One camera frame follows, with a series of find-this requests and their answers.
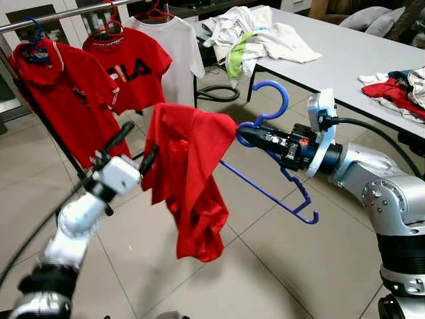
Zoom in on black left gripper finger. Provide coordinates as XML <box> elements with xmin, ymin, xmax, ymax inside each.
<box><xmin>137</xmin><ymin>144</ymin><xmax>161</xmax><ymax>177</ymax></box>
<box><xmin>102</xmin><ymin>121</ymin><xmax>136</xmax><ymax>160</ymax></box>

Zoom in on white T-shirt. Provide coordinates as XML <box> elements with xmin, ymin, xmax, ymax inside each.
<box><xmin>125</xmin><ymin>15</ymin><xmax>207</xmax><ymax>108</ymax></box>

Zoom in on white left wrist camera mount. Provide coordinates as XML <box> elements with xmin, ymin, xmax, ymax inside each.
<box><xmin>96</xmin><ymin>156</ymin><xmax>142</xmax><ymax>197</ymax></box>

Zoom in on red plastic clothes hanger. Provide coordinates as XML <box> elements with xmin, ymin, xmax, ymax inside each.
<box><xmin>131</xmin><ymin>0</ymin><xmax>175</xmax><ymax>21</ymax></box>
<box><xmin>89</xmin><ymin>0</ymin><xmax>128</xmax><ymax>42</ymax></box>

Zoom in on red garment under pile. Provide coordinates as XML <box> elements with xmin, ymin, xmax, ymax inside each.
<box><xmin>361</xmin><ymin>79</ymin><xmax>425</xmax><ymax>124</ymax></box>

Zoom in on red FILA T-shirt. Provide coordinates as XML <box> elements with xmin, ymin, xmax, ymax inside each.
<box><xmin>82</xmin><ymin>27</ymin><xmax>174</xmax><ymax>114</ymax></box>

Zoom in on plain red shirt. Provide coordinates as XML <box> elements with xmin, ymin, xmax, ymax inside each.
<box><xmin>141</xmin><ymin>102</ymin><xmax>239</xmax><ymax>263</ymax></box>

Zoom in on lime green white garment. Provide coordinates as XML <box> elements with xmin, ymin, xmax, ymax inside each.
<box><xmin>226</xmin><ymin>29</ymin><xmax>261</xmax><ymax>80</ymax></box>

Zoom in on thin blue clothes hanger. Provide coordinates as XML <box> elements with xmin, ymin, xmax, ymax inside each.
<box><xmin>20</xmin><ymin>16</ymin><xmax>52</xmax><ymax>66</ymax></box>

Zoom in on white crumpled garment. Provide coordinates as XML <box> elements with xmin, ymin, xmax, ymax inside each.
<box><xmin>201</xmin><ymin>5</ymin><xmax>323</xmax><ymax>80</ymax></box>

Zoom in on dark wicker armchair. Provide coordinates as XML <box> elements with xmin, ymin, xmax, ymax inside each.
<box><xmin>309</xmin><ymin>0</ymin><xmax>425</xmax><ymax>41</ymax></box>

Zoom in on metal clothes rack black frame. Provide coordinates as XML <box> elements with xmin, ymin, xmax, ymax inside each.
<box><xmin>0</xmin><ymin>0</ymin><xmax>201</xmax><ymax>181</ymax></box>

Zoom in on grey pillow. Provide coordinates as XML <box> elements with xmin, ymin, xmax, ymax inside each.
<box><xmin>338</xmin><ymin>7</ymin><xmax>393</xmax><ymax>31</ymax></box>
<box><xmin>365</xmin><ymin>8</ymin><xmax>406</xmax><ymax>38</ymax></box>

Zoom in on red polo shirt white trim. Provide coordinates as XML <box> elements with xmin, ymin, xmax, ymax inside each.
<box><xmin>13</xmin><ymin>38</ymin><xmax>134</xmax><ymax>169</ymax></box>

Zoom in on blue plastic clothes hanger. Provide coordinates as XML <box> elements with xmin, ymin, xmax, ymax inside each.
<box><xmin>218</xmin><ymin>80</ymin><xmax>320</xmax><ymax>225</ymax></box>

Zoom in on blue jeans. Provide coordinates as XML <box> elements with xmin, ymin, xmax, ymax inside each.
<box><xmin>387</xmin><ymin>69</ymin><xmax>414</xmax><ymax>82</ymax></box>

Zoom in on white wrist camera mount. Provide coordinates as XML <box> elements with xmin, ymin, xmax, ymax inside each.
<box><xmin>306</xmin><ymin>89</ymin><xmax>341</xmax><ymax>177</ymax></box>
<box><xmin>96</xmin><ymin>156</ymin><xmax>142</xmax><ymax>197</ymax></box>

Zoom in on large white table black legs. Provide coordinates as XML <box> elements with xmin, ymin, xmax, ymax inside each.
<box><xmin>199</xmin><ymin>7</ymin><xmax>425</xmax><ymax>142</ymax></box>

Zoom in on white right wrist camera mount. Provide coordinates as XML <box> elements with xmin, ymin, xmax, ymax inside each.
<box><xmin>306</xmin><ymin>89</ymin><xmax>341</xmax><ymax>177</ymax></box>

